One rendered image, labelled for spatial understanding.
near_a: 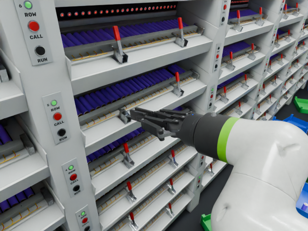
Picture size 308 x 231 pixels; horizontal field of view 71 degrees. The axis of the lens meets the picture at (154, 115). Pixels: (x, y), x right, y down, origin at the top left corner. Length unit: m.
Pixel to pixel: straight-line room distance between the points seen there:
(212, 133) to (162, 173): 0.63
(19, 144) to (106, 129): 0.22
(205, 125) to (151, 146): 0.46
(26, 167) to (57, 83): 0.21
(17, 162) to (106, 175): 0.29
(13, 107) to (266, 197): 0.46
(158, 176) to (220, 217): 0.67
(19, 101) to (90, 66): 0.18
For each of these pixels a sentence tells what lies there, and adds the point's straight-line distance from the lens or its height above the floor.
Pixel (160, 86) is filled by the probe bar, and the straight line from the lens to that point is 0.82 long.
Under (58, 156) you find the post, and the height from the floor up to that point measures 0.90.
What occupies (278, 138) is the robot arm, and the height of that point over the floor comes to 1.05.
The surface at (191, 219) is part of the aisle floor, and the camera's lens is 1.52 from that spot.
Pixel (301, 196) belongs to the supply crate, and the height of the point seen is 0.32.
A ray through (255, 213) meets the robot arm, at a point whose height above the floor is 0.99.
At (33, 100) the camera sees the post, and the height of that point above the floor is 1.05.
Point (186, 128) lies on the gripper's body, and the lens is 0.46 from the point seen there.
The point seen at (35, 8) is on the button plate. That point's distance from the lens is 0.47.
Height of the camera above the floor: 1.25
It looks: 30 degrees down
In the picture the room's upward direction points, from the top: straight up
